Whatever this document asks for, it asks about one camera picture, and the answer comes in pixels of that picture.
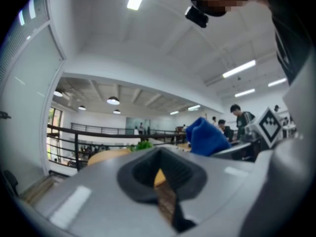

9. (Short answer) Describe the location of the person's black shirt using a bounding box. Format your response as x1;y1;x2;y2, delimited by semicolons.
263;0;316;85

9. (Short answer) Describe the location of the frosted glass door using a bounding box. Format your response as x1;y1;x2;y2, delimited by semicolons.
0;23;66;195

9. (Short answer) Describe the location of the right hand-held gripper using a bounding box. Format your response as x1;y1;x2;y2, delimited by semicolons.
214;107;283;161

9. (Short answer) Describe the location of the round yellow wooden table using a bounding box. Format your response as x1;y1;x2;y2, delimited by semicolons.
46;123;190;171

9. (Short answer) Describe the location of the blue cloth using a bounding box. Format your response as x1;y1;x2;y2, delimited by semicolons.
185;117;232;157

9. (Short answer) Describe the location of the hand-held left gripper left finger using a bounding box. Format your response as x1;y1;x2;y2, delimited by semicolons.
34;147;177;237

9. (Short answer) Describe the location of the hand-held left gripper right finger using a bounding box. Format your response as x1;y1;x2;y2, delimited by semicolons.
160;147;269;237

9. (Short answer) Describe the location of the black head-mounted camera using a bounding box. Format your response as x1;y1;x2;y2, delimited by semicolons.
184;5;209;29

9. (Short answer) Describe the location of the straight black balcony railing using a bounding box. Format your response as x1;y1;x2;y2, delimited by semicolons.
70;122;178;136

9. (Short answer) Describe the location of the green potted plant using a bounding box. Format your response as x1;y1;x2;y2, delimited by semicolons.
128;140;154;152

